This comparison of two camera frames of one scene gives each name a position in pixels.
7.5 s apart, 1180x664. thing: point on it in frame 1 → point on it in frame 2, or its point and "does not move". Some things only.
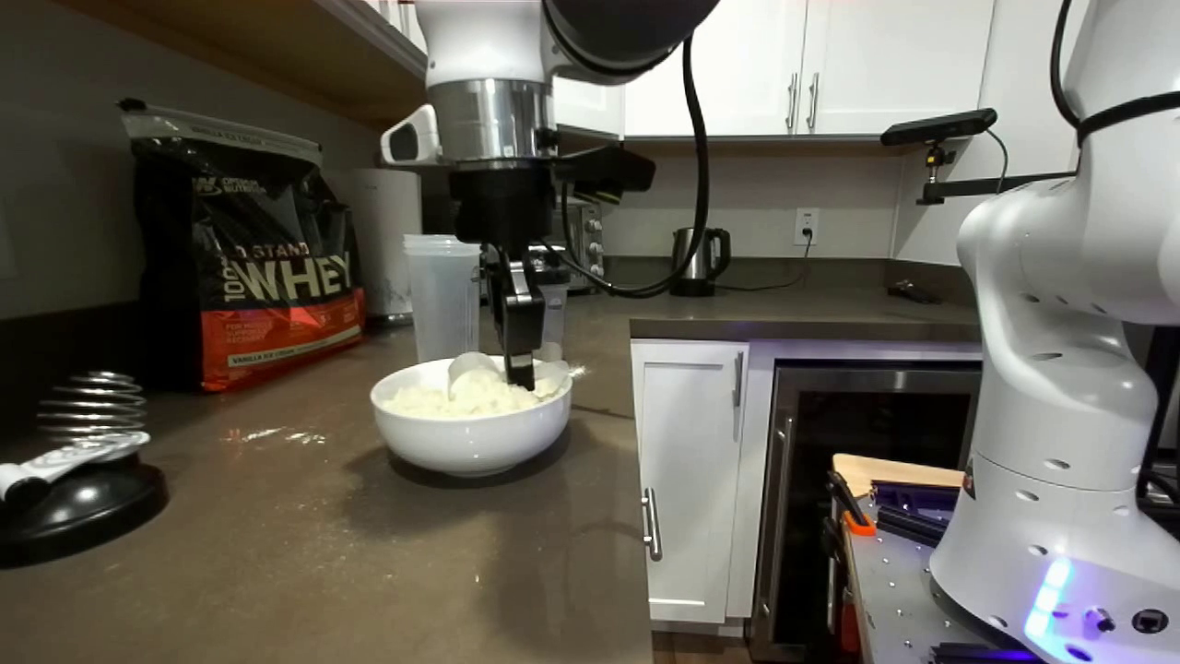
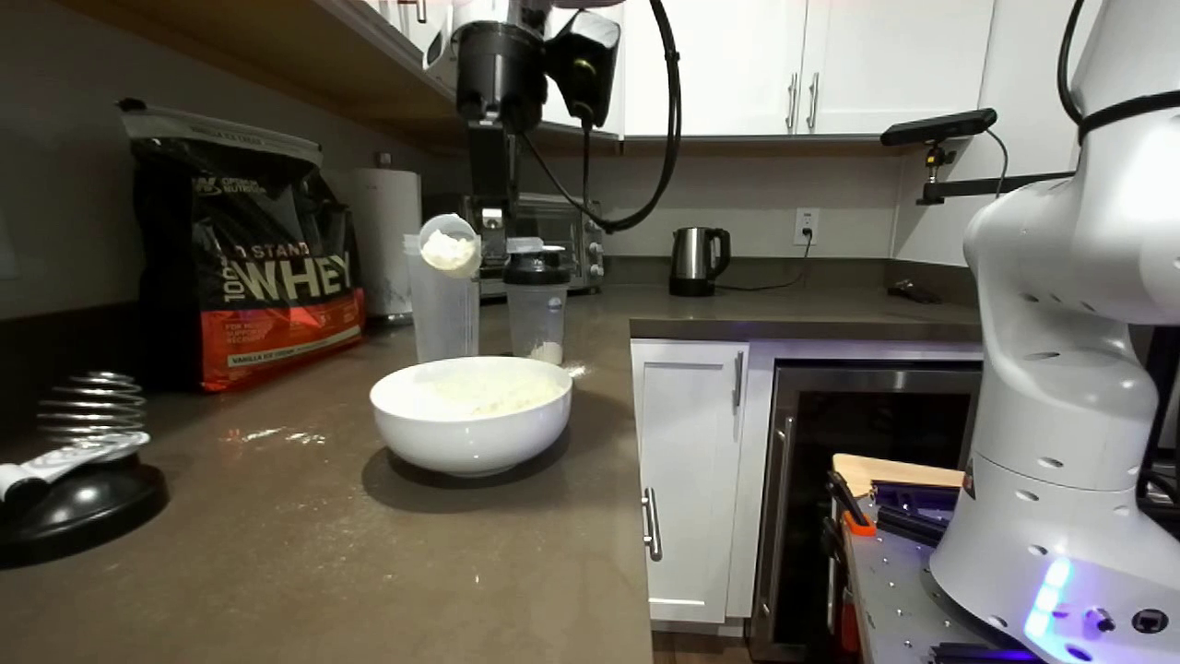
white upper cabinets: x=832 y=70 does not move
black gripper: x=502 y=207 → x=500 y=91
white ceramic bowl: x=464 y=419 does not move
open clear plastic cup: x=446 y=294 does not move
